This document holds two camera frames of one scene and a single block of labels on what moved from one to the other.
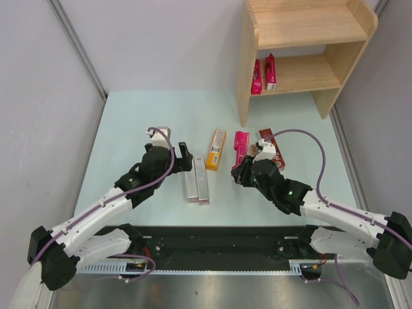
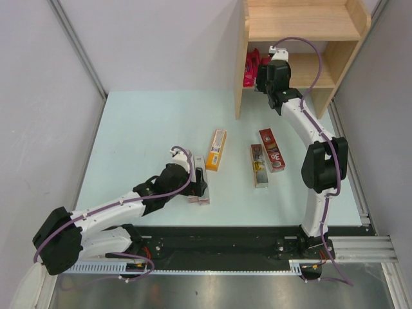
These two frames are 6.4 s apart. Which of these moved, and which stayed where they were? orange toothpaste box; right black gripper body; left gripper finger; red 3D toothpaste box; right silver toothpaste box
Moved: left gripper finger; right black gripper body
Stayed: orange toothpaste box; right silver toothpaste box; red 3D toothpaste box
